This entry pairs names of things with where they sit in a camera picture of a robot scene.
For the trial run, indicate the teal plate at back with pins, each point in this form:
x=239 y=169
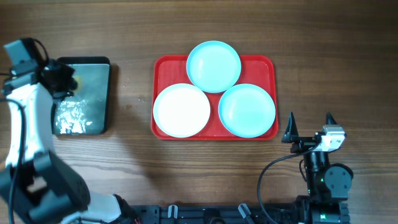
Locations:
x=213 y=66

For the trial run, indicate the white round plate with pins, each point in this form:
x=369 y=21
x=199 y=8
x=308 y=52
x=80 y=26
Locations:
x=181 y=110

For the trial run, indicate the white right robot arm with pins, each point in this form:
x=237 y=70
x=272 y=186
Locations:
x=328 y=184

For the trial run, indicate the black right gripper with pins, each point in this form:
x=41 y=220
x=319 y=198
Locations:
x=291 y=136

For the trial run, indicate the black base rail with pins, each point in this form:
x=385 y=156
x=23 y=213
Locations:
x=276 y=213

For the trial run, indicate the teal plate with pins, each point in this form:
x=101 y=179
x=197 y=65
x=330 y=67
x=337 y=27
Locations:
x=213 y=66
x=246 y=110

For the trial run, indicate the black tray with water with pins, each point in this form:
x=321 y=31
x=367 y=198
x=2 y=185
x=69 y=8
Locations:
x=86 y=112

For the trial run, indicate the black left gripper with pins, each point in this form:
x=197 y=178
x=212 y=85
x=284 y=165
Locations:
x=67 y=76

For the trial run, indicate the teal plate at right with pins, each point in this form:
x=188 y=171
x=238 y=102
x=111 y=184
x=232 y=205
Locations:
x=246 y=110

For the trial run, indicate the red plastic tray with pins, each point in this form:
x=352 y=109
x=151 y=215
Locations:
x=256 y=69

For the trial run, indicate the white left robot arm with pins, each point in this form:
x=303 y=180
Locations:
x=36 y=184

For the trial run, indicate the yellow green sponge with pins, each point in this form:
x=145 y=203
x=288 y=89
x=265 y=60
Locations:
x=79 y=83

